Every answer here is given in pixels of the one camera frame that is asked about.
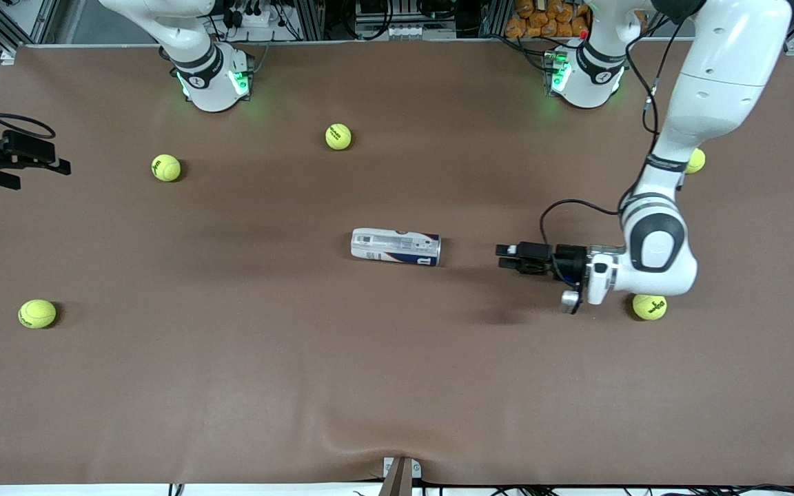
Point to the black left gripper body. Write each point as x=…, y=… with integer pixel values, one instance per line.
x=565, y=262

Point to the white blue tennis ball can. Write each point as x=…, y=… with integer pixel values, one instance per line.
x=397, y=248

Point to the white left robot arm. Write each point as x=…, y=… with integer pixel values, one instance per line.
x=721, y=83

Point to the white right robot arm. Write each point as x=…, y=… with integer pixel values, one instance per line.
x=207, y=83

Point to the yellow tennis ball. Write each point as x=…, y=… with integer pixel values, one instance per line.
x=650, y=308
x=697, y=162
x=166, y=167
x=338, y=136
x=37, y=313

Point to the orange packets pile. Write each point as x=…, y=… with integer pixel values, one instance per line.
x=548, y=17

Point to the electronics unit with white terminals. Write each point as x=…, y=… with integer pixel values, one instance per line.
x=404, y=31

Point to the white power strip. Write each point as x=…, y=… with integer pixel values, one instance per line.
x=252, y=17

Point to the aluminium frame post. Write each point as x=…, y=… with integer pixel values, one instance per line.
x=493, y=17
x=307, y=17

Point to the metal bracket with brown strip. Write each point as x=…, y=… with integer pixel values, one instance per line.
x=400, y=475

